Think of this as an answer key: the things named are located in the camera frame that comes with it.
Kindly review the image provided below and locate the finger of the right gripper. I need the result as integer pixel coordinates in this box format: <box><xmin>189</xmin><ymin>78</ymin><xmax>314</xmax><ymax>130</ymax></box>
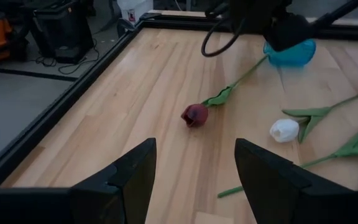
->
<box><xmin>264</xmin><ymin>12</ymin><xmax>316</xmax><ymax>52</ymax></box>

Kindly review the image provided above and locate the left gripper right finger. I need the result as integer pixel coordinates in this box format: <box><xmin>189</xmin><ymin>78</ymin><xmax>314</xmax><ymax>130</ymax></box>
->
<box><xmin>234</xmin><ymin>138</ymin><xmax>358</xmax><ymax>224</ymax></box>

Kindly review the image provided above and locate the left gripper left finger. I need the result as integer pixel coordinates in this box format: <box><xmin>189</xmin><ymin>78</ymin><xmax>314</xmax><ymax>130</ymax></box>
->
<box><xmin>70</xmin><ymin>138</ymin><xmax>157</xmax><ymax>224</ymax></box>

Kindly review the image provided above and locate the teal glass vase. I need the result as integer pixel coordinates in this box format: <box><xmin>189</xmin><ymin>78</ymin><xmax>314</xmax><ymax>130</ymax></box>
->
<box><xmin>262</xmin><ymin>39</ymin><xmax>317</xmax><ymax>68</ymax></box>

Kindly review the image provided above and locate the white artificial tulip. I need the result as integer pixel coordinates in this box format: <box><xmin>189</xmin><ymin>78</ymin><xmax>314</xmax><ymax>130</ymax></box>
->
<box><xmin>269</xmin><ymin>86</ymin><xmax>358</xmax><ymax>144</ymax></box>

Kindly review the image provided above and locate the dark red artificial tulip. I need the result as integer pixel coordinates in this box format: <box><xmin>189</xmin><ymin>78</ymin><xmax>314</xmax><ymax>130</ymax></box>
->
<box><xmin>218</xmin><ymin>125</ymin><xmax>358</xmax><ymax>199</ymax></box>
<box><xmin>181</xmin><ymin>55</ymin><xmax>269</xmax><ymax>128</ymax></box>

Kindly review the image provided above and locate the white container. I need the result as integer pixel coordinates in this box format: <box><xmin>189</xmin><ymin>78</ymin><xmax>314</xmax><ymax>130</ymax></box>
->
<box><xmin>116</xmin><ymin>0</ymin><xmax>154</xmax><ymax>26</ymax></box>

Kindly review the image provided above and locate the black computer case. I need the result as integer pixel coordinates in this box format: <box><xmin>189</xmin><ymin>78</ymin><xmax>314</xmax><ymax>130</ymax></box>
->
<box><xmin>31</xmin><ymin>0</ymin><xmax>94</xmax><ymax>65</ymax></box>

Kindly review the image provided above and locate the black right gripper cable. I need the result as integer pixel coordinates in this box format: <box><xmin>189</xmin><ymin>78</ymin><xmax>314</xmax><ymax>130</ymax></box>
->
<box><xmin>201</xmin><ymin>17</ymin><xmax>247</xmax><ymax>58</ymax></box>

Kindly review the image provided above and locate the black aluminium table frame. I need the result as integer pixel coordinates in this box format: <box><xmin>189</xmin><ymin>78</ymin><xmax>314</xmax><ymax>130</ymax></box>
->
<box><xmin>0</xmin><ymin>11</ymin><xmax>358</xmax><ymax>187</ymax></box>

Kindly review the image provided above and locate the black computer cable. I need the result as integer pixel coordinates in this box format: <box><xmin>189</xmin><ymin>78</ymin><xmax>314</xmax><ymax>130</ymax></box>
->
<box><xmin>34</xmin><ymin>39</ymin><xmax>101</xmax><ymax>75</ymax></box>

